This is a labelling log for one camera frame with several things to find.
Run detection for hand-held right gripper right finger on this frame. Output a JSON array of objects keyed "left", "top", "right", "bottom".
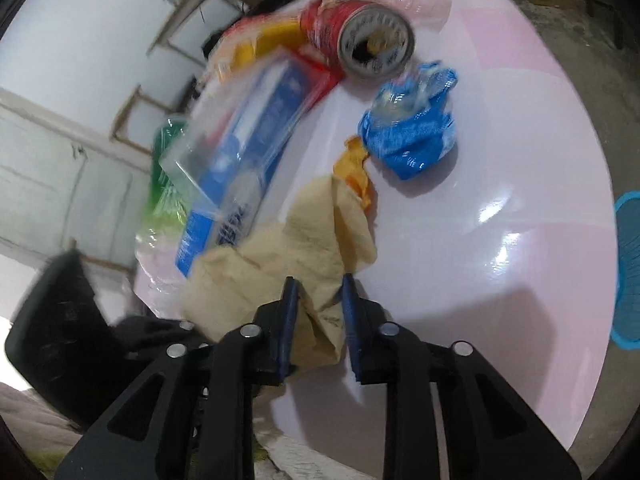
[{"left": 341, "top": 274, "right": 583, "bottom": 480}]

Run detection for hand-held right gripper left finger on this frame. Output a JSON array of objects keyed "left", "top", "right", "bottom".
[{"left": 54, "top": 276, "right": 301, "bottom": 480}]

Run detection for tan paper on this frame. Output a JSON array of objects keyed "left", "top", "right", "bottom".
[{"left": 180, "top": 175, "right": 378, "bottom": 376}]

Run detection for blue white carton box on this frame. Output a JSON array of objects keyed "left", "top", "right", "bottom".
[{"left": 174, "top": 57, "right": 326, "bottom": 278}]

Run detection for blue plastic basket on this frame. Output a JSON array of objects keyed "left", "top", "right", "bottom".
[{"left": 611, "top": 191, "right": 640, "bottom": 350}]

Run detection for white orange medicine box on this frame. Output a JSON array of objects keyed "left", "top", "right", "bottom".
[{"left": 220, "top": 12, "right": 311, "bottom": 76}]

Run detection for white fluffy cloth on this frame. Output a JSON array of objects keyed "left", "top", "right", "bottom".
[{"left": 255, "top": 430, "right": 381, "bottom": 480}]

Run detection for orange wrapper scrap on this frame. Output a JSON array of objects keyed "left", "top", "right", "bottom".
[{"left": 332, "top": 136, "right": 373, "bottom": 211}]

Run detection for green plastic bottle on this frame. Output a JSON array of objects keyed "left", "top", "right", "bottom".
[{"left": 134, "top": 116, "right": 198, "bottom": 306}]

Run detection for crumpled blue wrapper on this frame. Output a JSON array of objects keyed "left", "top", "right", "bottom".
[{"left": 359, "top": 60, "right": 460, "bottom": 181}]

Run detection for red snack packet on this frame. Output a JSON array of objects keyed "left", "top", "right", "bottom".
[{"left": 295, "top": 45, "right": 346, "bottom": 111}]

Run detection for red drink can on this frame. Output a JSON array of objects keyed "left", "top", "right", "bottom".
[{"left": 299, "top": 0, "right": 417, "bottom": 81}]

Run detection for white desk wooden top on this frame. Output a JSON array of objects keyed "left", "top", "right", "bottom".
[{"left": 147, "top": 0, "right": 301, "bottom": 56}]

